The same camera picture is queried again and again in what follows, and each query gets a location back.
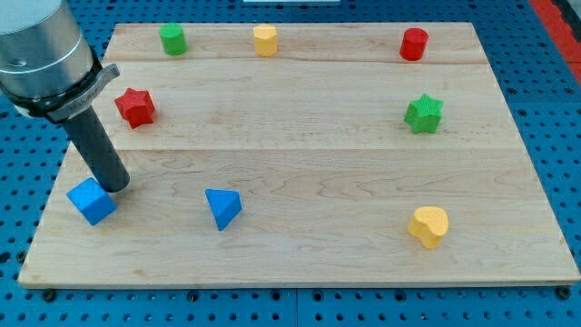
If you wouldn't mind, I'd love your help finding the green star block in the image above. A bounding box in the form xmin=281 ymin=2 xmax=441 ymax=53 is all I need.
xmin=404 ymin=94 xmax=444 ymax=134

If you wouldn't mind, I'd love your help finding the blue triangular block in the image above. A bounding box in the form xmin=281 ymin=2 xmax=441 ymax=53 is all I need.
xmin=204 ymin=189 xmax=242 ymax=232

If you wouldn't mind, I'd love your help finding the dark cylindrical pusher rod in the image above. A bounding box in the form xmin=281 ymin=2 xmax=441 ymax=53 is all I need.
xmin=62 ymin=106 xmax=130 ymax=193

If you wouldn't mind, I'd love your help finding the yellow hexagonal block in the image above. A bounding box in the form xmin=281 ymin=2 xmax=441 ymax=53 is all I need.
xmin=253 ymin=24 xmax=278 ymax=57

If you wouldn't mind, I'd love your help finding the yellow heart block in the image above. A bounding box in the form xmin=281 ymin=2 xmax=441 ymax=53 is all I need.
xmin=408 ymin=206 xmax=449 ymax=249

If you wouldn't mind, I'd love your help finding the red star block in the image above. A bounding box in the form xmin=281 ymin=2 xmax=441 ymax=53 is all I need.
xmin=114 ymin=88 xmax=155 ymax=129

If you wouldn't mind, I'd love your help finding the green cylinder block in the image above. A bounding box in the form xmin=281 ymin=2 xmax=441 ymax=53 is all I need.
xmin=159 ymin=23 xmax=188 ymax=55

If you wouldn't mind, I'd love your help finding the blue cube block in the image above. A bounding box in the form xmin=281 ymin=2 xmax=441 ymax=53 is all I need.
xmin=66 ymin=177 xmax=117 ymax=226

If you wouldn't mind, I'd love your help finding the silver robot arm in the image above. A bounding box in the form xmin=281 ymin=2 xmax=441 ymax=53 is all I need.
xmin=1 ymin=0 xmax=120 ymax=124

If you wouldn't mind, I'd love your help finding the red cylinder block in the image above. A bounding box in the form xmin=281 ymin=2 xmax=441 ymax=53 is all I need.
xmin=399 ymin=27 xmax=429 ymax=61

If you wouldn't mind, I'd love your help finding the wooden board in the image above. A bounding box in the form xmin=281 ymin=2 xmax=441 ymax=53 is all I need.
xmin=19 ymin=23 xmax=580 ymax=290

